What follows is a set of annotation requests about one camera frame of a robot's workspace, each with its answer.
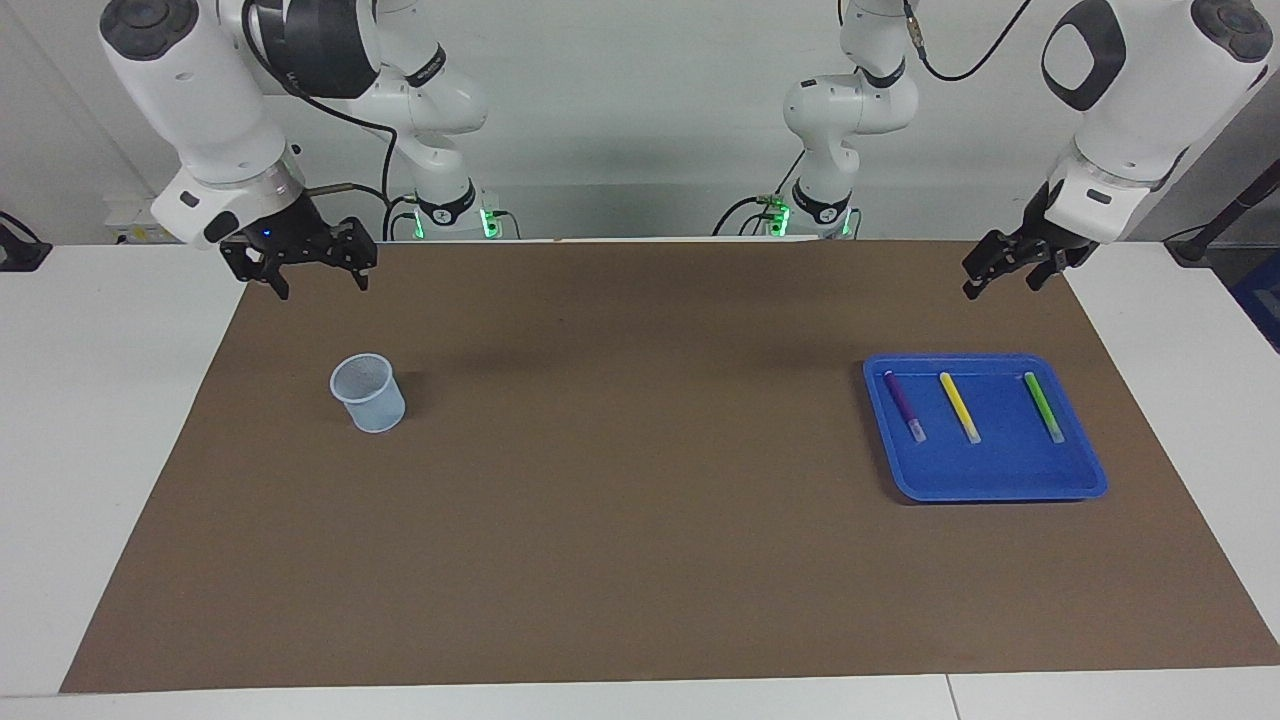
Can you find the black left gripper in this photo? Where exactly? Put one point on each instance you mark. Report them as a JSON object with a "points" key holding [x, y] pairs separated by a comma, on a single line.
{"points": [[1040, 225]]}

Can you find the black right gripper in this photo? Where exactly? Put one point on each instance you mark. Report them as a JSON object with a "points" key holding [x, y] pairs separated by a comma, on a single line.
{"points": [[285, 225]]}

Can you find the green pen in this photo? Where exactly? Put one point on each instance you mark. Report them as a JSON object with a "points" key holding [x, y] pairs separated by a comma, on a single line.
{"points": [[1043, 405]]}

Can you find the yellow pen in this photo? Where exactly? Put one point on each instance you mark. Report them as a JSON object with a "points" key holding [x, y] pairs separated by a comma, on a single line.
{"points": [[960, 408]]}

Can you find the purple pen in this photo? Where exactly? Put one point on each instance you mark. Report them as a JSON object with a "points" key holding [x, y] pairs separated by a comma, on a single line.
{"points": [[905, 408]]}

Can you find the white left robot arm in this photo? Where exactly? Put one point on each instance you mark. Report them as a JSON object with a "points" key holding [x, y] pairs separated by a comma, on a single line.
{"points": [[1140, 100]]}

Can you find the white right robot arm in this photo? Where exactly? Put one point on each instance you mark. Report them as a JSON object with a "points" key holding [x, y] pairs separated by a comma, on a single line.
{"points": [[200, 90]]}

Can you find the blue plastic tray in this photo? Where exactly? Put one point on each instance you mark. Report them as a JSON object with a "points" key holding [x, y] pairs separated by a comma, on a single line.
{"points": [[1000, 465]]}

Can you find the translucent plastic cup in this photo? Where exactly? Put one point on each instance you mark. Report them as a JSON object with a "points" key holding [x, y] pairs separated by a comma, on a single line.
{"points": [[375, 405]]}

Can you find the black stand pole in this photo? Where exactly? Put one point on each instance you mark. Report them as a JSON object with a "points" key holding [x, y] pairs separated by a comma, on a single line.
{"points": [[1235, 205]]}

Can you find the blue box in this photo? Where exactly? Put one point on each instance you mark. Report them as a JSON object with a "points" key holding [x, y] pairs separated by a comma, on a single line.
{"points": [[1262, 300]]}

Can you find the brown table mat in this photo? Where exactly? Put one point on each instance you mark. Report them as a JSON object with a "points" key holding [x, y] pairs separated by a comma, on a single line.
{"points": [[640, 500]]}

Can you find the black clamp mount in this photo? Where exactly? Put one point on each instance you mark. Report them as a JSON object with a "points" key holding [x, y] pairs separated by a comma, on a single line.
{"points": [[20, 252]]}

